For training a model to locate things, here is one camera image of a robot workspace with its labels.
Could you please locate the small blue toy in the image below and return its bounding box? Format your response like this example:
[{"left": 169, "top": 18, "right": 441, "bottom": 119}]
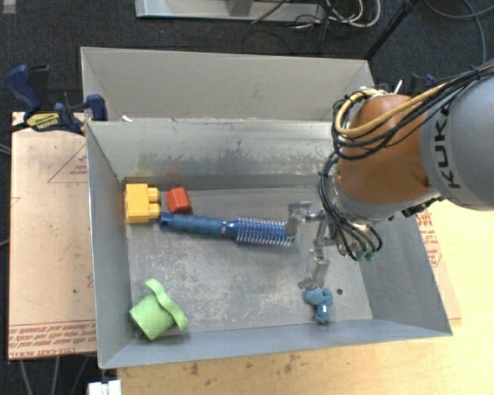
[{"left": 305, "top": 287, "right": 335, "bottom": 324}]

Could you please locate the yellow toy brick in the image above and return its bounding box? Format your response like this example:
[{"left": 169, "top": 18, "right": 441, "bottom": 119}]
[{"left": 124, "top": 183, "right": 162, "bottom": 225}]

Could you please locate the black cylinder on white bracket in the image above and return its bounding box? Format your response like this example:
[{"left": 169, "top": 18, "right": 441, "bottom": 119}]
[{"left": 401, "top": 202, "right": 432, "bottom": 221}]

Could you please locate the blue hairbrush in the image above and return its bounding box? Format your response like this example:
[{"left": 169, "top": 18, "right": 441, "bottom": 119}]
[{"left": 159, "top": 212, "right": 296, "bottom": 247}]

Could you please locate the red block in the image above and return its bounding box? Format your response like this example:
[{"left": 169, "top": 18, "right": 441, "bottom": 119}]
[{"left": 165, "top": 187, "right": 193, "bottom": 216}]

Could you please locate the green toy cup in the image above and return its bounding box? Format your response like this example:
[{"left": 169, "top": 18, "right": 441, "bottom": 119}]
[{"left": 128, "top": 277, "right": 189, "bottom": 342}]

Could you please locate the grey metal bin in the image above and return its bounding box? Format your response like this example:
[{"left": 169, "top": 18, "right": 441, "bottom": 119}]
[{"left": 80, "top": 46, "right": 454, "bottom": 370}]

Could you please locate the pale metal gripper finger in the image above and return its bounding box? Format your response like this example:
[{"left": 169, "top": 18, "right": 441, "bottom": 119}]
[
  {"left": 287, "top": 200, "right": 324, "bottom": 239},
  {"left": 298, "top": 247, "right": 330, "bottom": 291}
]

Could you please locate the brown cardboard board red print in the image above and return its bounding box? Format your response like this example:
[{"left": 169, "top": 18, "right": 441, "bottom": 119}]
[{"left": 7, "top": 111, "right": 464, "bottom": 361}]

